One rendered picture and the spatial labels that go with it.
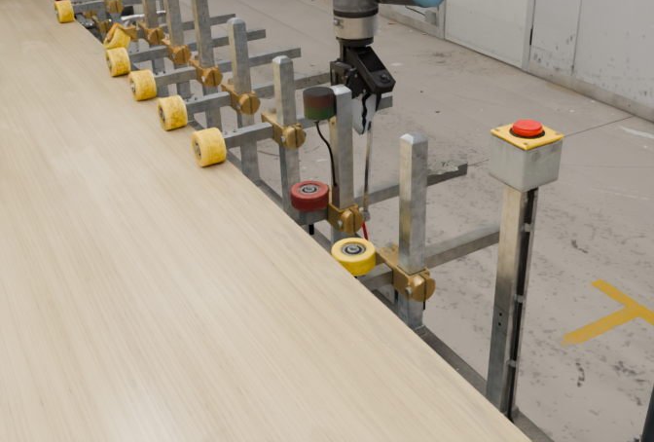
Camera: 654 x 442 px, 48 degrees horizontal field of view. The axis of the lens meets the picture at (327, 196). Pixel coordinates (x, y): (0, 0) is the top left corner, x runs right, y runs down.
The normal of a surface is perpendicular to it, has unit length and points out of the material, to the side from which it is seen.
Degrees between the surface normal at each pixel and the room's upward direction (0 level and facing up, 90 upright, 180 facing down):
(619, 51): 90
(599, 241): 0
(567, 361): 0
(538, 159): 90
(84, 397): 0
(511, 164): 90
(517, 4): 90
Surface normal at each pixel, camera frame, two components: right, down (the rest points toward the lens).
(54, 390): -0.04, -0.88
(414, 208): 0.49, 0.40
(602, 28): -0.88, 0.26
